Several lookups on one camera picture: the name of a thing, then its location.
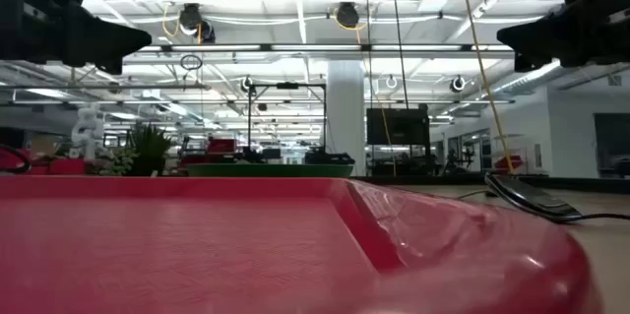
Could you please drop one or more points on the long ceiling light fixture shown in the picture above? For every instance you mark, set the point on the long ceiling light fixture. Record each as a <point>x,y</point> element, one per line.
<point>315,48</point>

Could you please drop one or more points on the black table edge frame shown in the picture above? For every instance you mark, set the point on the black table edge frame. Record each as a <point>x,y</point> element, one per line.
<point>566,182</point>

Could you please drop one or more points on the black monitor screen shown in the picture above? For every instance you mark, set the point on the black monitor screen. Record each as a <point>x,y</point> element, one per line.
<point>397,127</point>

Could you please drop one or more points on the red sign object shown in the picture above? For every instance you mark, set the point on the red sign object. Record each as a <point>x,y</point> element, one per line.
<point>509,162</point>

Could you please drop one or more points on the red plastic tray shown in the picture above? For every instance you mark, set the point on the red plastic tray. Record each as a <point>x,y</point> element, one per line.
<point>197,245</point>

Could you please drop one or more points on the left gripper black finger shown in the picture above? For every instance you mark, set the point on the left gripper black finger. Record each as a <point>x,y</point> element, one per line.
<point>103,38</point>

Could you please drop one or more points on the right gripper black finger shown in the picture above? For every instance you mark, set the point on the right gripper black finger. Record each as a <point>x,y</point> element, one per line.
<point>541,38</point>

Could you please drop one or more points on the white building column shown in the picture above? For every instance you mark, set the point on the white building column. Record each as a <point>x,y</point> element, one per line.
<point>345,117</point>

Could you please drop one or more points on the red bin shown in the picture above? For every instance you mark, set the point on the red bin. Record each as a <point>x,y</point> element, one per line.
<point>59,166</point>

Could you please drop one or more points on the black machine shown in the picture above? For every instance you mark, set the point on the black machine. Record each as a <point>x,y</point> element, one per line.
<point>327,158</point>

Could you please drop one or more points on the green round plate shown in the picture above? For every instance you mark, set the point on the green round plate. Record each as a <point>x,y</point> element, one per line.
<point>270,170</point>

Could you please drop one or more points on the white robot figure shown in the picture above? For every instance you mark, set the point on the white robot figure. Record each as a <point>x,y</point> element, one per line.
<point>87,132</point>

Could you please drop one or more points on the green potted plant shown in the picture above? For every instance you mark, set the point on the green potted plant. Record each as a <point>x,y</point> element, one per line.
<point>147,151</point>

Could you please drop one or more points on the red box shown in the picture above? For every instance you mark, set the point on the red box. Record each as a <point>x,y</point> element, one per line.
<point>221,145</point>

